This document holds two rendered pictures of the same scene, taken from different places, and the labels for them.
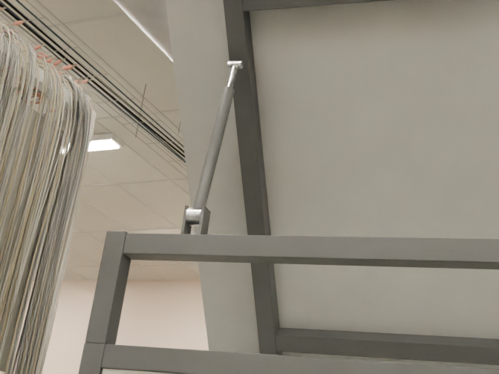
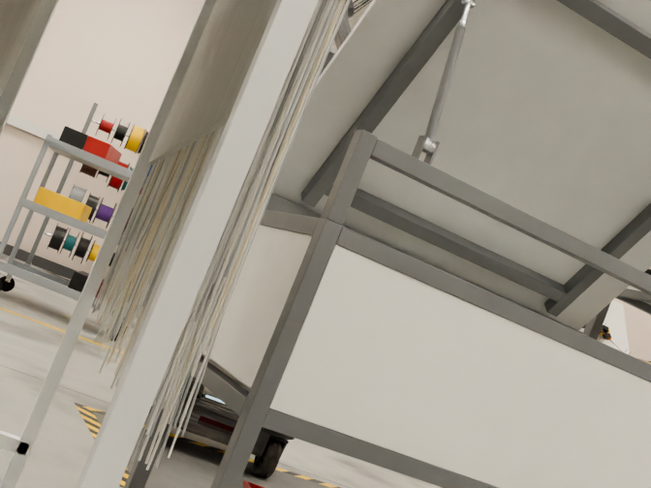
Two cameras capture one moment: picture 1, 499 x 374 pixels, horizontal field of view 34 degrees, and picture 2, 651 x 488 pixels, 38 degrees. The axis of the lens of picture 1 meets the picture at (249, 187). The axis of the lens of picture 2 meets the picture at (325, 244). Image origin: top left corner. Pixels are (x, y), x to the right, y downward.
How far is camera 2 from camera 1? 1.52 m
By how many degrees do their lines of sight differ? 45
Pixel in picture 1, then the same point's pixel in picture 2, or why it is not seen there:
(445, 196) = (513, 150)
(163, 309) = not seen: outside the picture
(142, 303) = not seen: outside the picture
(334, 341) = (372, 205)
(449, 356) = (440, 243)
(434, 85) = (566, 84)
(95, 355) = (333, 232)
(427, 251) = (562, 241)
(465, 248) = (581, 249)
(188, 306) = not seen: outside the picture
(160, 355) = (382, 250)
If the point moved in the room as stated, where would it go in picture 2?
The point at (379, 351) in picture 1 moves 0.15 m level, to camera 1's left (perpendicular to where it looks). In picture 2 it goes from (397, 223) to (362, 204)
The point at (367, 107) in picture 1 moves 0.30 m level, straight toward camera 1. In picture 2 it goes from (516, 73) to (614, 74)
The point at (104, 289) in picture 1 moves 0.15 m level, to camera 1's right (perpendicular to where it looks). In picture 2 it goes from (351, 180) to (395, 205)
